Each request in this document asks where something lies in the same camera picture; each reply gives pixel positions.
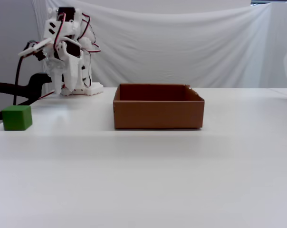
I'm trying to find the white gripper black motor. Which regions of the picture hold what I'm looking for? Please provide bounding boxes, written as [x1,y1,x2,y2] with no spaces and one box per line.
[46,39,84,95]

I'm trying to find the green cube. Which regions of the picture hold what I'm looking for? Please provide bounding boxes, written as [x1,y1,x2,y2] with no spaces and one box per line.
[1,105,33,131]

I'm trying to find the brown cardboard box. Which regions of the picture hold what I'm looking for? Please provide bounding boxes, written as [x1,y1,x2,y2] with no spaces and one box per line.
[113,83,205,130]

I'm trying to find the black clamp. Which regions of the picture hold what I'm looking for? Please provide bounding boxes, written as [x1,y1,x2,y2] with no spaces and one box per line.
[0,72,52,106]

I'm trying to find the white backdrop cloth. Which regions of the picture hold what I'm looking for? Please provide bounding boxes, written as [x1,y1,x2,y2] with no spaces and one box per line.
[35,0,287,89]

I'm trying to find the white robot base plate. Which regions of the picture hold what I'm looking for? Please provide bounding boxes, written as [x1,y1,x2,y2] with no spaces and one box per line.
[60,82,104,97]

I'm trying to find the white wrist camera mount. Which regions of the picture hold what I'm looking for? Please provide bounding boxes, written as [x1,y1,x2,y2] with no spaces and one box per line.
[17,38,53,61]

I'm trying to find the red black servo wires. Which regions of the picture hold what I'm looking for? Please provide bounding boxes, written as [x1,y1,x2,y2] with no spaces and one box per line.
[55,13,101,88]

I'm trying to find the black camera cable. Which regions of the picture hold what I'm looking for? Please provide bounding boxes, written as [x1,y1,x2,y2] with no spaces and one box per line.
[13,40,38,105]

